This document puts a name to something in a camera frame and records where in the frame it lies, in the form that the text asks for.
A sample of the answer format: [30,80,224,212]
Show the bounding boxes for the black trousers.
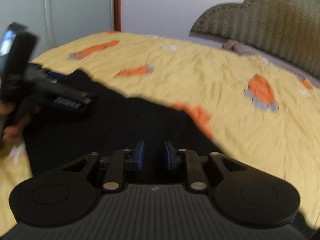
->
[23,70,218,176]

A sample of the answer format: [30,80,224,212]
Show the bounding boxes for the person's left hand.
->
[1,100,39,142]

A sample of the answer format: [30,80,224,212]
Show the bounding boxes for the frosted floral glass door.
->
[0,0,113,57]

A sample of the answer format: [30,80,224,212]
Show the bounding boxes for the yellow carrot print quilt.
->
[0,31,320,230]

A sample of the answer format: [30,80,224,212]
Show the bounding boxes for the olive padded headboard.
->
[190,0,319,77]

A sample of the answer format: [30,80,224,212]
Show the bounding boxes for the brown wooden door frame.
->
[113,0,121,31]

